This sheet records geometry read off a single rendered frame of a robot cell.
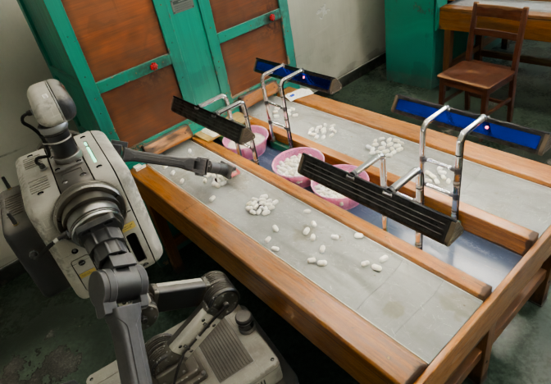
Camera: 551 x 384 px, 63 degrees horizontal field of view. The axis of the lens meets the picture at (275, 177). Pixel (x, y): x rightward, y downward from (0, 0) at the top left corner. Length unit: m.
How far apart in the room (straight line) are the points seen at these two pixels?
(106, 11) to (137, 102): 0.47
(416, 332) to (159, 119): 1.75
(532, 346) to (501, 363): 0.18
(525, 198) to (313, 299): 0.97
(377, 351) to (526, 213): 0.86
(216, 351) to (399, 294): 0.76
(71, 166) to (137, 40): 1.33
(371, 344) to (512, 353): 1.09
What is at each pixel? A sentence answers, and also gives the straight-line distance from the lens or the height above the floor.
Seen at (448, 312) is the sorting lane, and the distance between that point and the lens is 1.59.
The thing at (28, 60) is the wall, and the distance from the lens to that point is 3.14.
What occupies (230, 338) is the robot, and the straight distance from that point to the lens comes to 1.92.
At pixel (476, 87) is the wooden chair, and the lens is 3.61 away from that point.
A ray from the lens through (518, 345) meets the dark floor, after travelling 2.49.
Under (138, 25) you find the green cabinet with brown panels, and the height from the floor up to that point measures 1.45.
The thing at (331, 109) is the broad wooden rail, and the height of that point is 0.76.
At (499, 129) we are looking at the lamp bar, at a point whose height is 1.09.
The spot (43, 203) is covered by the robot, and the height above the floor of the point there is 1.44.
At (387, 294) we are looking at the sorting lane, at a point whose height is 0.74.
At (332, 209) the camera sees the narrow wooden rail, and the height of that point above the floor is 0.76.
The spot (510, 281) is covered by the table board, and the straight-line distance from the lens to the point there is 1.72.
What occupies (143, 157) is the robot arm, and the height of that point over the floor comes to 1.05.
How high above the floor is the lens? 1.98
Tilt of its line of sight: 34 degrees down
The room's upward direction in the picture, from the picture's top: 12 degrees counter-clockwise
